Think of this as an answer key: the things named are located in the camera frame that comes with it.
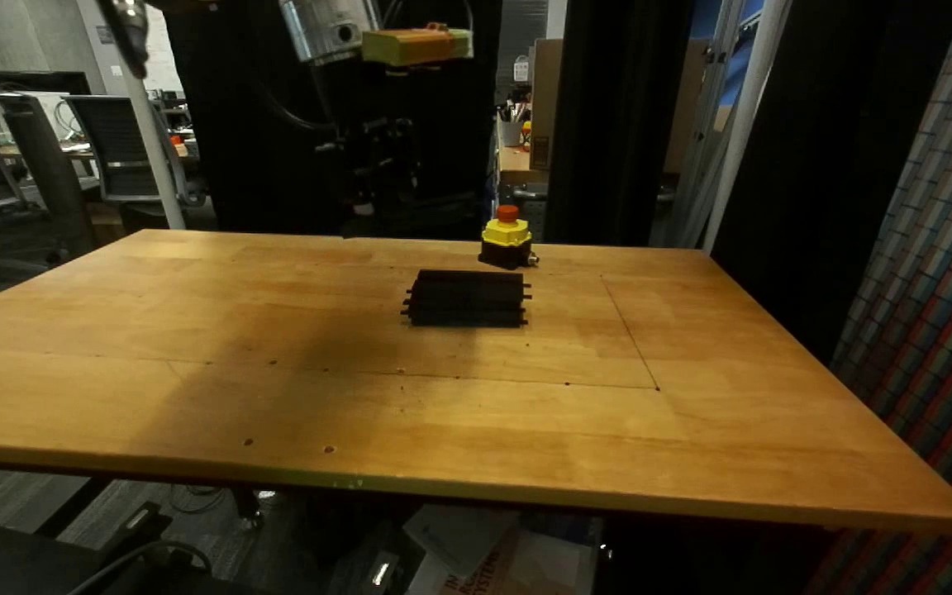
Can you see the white sheets under table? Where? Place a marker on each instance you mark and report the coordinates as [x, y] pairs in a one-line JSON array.
[[496, 550]]

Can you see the black curtain beside patterned wall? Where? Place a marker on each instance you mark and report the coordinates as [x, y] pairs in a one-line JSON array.
[[827, 165]]

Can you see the wide black curtain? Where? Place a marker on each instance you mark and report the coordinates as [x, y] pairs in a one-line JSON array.
[[245, 145]]

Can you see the brown cardboard box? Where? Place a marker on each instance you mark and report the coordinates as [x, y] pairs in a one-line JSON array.
[[551, 87]]

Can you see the light metal pole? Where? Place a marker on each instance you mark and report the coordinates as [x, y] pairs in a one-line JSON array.
[[151, 145]]

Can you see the narrow black curtain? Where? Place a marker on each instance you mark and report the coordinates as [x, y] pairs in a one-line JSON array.
[[619, 132]]

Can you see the black chair under table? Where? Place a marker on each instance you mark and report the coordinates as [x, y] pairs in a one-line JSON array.
[[46, 557]]

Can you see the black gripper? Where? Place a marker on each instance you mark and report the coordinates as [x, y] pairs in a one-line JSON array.
[[389, 149]]

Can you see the yellow red emergency stop button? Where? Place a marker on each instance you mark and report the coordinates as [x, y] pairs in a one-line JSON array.
[[506, 232]]

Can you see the white door frame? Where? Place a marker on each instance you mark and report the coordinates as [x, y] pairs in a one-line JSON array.
[[742, 121]]

